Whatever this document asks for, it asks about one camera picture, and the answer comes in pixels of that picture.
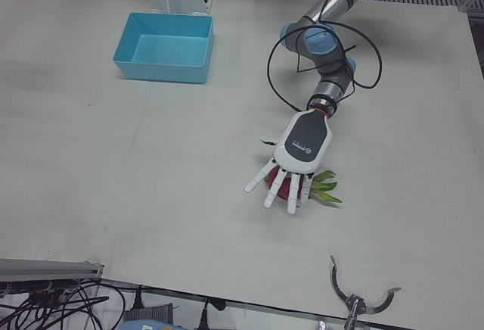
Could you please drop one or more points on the metal reacher grabber tool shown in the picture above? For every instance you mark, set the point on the metal reacher grabber tool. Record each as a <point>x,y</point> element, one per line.
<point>342,292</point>

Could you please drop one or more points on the pink dragon fruit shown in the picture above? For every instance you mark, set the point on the pink dragon fruit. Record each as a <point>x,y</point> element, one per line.
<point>283,190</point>

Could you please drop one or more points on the aluminium extrusion rail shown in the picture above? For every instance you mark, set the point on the aluminium extrusion rail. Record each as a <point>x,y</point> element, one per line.
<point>49,267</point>

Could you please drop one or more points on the light blue plastic bin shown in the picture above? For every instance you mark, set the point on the light blue plastic bin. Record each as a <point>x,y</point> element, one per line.
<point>166,50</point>

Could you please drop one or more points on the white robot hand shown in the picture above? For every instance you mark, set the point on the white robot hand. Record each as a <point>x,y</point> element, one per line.
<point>304,141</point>

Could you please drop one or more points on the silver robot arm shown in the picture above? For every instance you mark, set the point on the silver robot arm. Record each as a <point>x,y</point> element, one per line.
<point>321,38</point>

